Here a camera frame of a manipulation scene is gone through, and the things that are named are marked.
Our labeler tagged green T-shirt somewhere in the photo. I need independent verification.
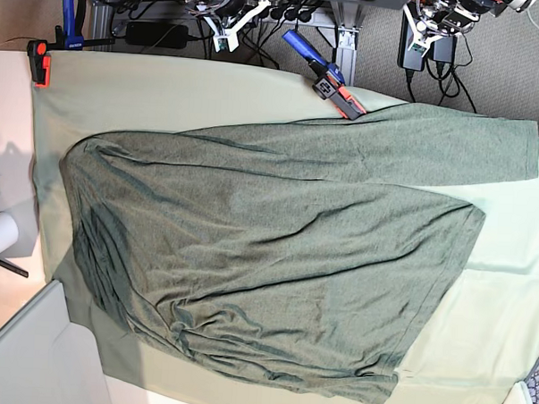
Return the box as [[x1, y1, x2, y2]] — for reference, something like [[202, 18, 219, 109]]
[[60, 104, 539, 404]]

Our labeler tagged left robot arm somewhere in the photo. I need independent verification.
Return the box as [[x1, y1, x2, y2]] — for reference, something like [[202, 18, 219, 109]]
[[402, 0, 537, 56]]

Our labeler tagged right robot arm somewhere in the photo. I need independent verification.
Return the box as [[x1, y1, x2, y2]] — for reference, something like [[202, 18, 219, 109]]
[[183, 0, 272, 52]]

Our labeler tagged blue orange clamp on cloth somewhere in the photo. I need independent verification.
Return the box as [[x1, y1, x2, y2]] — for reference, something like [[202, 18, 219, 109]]
[[282, 29, 367, 121]]

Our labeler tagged power strip with plugs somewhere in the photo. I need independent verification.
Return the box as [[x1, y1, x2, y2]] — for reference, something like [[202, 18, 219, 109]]
[[258, 4, 335, 28]]

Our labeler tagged black power adapter left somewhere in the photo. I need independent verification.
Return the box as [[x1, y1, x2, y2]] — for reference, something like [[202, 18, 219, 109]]
[[124, 21, 190, 49]]

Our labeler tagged black power brick pair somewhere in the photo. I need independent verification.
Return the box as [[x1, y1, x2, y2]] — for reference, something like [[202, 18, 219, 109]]
[[397, 15, 458, 72]]

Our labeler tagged blue orange clamp at corner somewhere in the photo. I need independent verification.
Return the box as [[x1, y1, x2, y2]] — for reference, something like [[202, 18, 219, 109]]
[[27, 0, 115, 88]]

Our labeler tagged light green table cloth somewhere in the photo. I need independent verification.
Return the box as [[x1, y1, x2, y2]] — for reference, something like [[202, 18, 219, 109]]
[[32, 51, 539, 404]]

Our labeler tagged black stick on table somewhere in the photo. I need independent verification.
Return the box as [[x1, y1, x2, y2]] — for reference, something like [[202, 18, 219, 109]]
[[0, 259, 29, 278]]

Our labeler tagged aluminium frame leg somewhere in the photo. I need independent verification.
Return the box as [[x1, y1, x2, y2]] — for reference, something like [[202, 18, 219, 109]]
[[331, 2, 363, 86]]

